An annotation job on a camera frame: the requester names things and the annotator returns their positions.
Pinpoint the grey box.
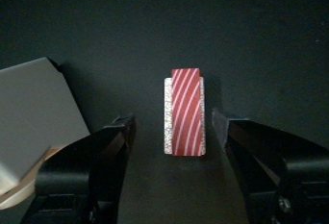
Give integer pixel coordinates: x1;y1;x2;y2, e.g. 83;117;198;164
0;57;92;211

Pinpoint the red striped toy sushi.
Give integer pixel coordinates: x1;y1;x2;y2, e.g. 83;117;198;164
163;67;207;157

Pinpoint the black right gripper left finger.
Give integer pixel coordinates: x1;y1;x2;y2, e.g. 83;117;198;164
19;113;138;224

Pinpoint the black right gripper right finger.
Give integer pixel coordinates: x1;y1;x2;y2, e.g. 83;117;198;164
211;108;329;224

